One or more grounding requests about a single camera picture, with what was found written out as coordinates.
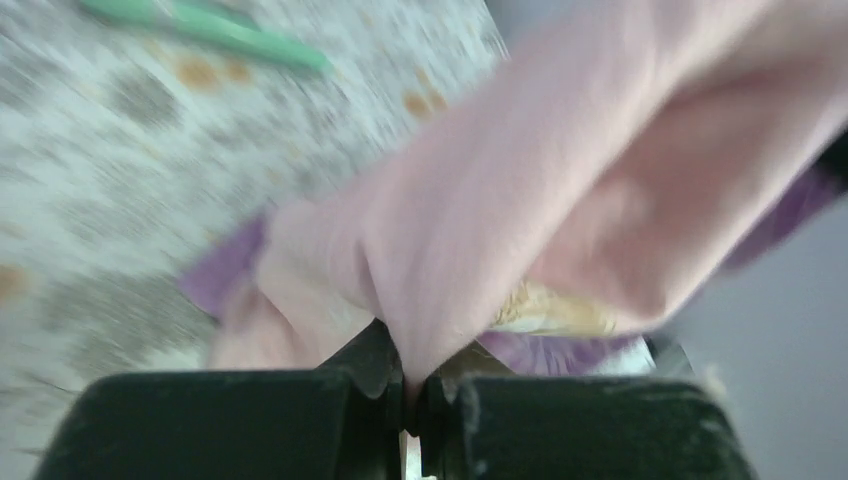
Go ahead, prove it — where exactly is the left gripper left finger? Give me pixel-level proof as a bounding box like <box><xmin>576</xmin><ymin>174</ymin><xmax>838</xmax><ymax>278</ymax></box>
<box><xmin>35</xmin><ymin>321</ymin><xmax>403</xmax><ymax>479</ymax></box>

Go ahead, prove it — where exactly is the green toy flashlight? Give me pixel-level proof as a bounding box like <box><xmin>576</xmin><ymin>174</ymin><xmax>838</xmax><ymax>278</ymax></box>
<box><xmin>79</xmin><ymin>0</ymin><xmax>331</xmax><ymax>72</ymax></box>

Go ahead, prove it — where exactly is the floral table cloth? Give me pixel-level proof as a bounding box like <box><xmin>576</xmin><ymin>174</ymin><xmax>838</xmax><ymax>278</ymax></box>
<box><xmin>1</xmin><ymin>1</ymin><xmax>503</xmax><ymax>479</ymax></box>

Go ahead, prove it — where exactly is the pink purple pillowcase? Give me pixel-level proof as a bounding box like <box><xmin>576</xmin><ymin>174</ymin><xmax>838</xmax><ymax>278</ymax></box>
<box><xmin>185</xmin><ymin>1</ymin><xmax>847</xmax><ymax>385</ymax></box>

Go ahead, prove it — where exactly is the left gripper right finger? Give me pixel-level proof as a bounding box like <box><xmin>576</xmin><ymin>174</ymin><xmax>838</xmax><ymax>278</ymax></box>
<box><xmin>417</xmin><ymin>334</ymin><xmax>756</xmax><ymax>479</ymax></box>

